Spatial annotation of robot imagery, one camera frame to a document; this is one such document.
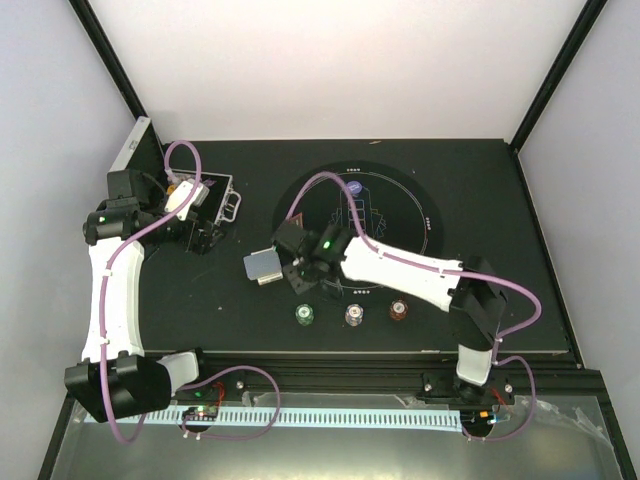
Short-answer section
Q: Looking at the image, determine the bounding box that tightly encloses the green poker chip stack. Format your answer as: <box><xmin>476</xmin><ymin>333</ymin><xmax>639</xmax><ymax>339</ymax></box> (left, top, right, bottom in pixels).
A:
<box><xmin>295</xmin><ymin>304</ymin><xmax>315</xmax><ymax>326</ymax></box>

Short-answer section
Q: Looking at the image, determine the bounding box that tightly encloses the blue white poker chip stack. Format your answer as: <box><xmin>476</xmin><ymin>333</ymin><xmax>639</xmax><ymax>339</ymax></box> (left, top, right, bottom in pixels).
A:
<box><xmin>344</xmin><ymin>304</ymin><xmax>364</xmax><ymax>327</ymax></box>

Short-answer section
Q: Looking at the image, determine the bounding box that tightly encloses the orange black poker chip stack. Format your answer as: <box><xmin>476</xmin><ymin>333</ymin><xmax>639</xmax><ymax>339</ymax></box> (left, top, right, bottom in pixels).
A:
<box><xmin>389</xmin><ymin>299</ymin><xmax>408</xmax><ymax>321</ymax></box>

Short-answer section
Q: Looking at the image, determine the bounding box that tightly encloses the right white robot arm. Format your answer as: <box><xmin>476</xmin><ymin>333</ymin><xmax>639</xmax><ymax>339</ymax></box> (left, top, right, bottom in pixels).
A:
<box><xmin>272</xmin><ymin>221</ymin><xmax>507</xmax><ymax>404</ymax></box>

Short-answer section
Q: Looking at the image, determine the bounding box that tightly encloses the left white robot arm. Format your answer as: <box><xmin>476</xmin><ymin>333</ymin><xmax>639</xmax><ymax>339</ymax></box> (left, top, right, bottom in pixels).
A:
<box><xmin>64</xmin><ymin>169</ymin><xmax>233</xmax><ymax>423</ymax></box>

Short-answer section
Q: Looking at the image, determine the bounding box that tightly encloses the red triangular marker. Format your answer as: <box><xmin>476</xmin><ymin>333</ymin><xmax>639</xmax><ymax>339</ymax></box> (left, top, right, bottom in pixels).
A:
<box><xmin>288</xmin><ymin>212</ymin><xmax>304</xmax><ymax>228</ymax></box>

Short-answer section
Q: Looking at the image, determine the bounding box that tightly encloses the blue playing card deck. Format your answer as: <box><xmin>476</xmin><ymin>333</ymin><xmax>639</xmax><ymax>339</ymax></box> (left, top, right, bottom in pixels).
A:
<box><xmin>243</xmin><ymin>247</ymin><xmax>283</xmax><ymax>286</ymax></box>

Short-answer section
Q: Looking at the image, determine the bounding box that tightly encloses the purple round button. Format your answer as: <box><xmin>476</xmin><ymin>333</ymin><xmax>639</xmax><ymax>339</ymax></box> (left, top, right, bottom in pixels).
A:
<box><xmin>346</xmin><ymin>180</ymin><xmax>363</xmax><ymax>196</ymax></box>

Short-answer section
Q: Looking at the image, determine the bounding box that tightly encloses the round black poker mat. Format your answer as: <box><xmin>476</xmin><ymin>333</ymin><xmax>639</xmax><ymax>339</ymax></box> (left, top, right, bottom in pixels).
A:
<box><xmin>272</xmin><ymin>159</ymin><xmax>445</xmax><ymax>307</ymax></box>

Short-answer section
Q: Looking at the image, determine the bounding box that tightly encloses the aluminium poker case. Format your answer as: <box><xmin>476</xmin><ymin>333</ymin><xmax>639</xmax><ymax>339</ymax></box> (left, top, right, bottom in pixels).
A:
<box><xmin>107</xmin><ymin>116</ymin><xmax>242</xmax><ymax>226</ymax></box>

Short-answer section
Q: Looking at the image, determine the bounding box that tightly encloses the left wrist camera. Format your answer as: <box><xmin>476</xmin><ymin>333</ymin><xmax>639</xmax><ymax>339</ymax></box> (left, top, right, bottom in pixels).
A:
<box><xmin>164</xmin><ymin>179</ymin><xmax>209</xmax><ymax>221</ymax></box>

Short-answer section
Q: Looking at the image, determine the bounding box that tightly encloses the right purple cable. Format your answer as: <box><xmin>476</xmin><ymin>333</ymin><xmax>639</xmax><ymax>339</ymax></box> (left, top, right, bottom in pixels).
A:
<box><xmin>287</xmin><ymin>171</ymin><xmax>543</xmax><ymax>444</ymax></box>

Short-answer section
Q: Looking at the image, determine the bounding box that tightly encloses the purple cable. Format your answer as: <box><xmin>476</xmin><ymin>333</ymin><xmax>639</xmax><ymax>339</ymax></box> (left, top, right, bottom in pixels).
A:
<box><xmin>98</xmin><ymin>140</ymin><xmax>280</xmax><ymax>444</ymax></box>
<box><xmin>287</xmin><ymin>171</ymin><xmax>543</xmax><ymax>444</ymax></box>

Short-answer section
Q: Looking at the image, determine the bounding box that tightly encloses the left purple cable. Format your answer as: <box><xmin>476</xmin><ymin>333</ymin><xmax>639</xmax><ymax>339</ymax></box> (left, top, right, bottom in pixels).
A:
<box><xmin>98</xmin><ymin>140</ymin><xmax>280</xmax><ymax>444</ymax></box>

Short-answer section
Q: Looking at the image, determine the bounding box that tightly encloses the white slotted cable duct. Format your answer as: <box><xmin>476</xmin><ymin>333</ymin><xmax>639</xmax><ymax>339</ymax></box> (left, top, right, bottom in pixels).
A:
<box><xmin>84</xmin><ymin>403</ymin><xmax>464</xmax><ymax>432</ymax></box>

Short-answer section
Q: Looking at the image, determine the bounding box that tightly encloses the black aluminium rail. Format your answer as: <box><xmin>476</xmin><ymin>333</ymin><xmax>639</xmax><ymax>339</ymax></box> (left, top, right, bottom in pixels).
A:
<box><xmin>198</xmin><ymin>353</ymin><xmax>609</xmax><ymax>407</ymax></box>

